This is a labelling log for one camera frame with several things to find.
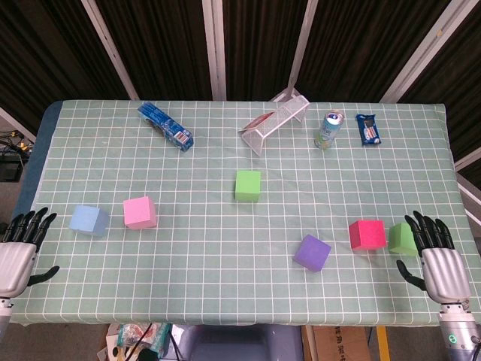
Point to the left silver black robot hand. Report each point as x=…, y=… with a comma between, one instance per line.
x=15, y=263

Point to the yellow bar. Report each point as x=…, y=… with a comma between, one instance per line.
x=382, y=344

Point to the teal snack bag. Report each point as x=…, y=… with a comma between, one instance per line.
x=158, y=334

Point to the black pleated curtain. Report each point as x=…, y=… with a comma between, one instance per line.
x=161, y=45

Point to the green foam cube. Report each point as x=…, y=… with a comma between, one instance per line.
x=401, y=240
x=248, y=186

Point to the long blue cookie box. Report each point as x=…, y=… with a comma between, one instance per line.
x=167, y=127

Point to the red card in basket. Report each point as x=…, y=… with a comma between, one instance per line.
x=259, y=121

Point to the brown cardboard box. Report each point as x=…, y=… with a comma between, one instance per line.
x=338, y=344

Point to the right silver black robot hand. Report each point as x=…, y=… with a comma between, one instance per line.
x=445, y=274

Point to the white printed bag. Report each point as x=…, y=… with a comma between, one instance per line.
x=111, y=344

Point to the purple foam cube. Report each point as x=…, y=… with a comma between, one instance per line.
x=312, y=252

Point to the green white drink can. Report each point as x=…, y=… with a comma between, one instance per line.
x=328, y=131

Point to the white metal frame post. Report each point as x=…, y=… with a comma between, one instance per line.
x=302, y=45
x=17, y=124
x=424, y=49
x=469, y=199
x=214, y=49
x=109, y=45
x=469, y=158

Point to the black box device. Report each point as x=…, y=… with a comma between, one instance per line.
x=9, y=171

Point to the green checked tablecloth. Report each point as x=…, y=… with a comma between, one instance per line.
x=210, y=270

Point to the light blue foam cube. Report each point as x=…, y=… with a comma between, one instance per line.
x=88, y=221

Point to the dark blue cookie packet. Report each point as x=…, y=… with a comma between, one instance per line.
x=369, y=131

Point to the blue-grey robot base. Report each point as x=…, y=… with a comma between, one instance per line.
x=244, y=344

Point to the pink foam cube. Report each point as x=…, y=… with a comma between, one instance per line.
x=139, y=212

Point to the red foam cube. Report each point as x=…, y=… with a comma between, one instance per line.
x=368, y=235

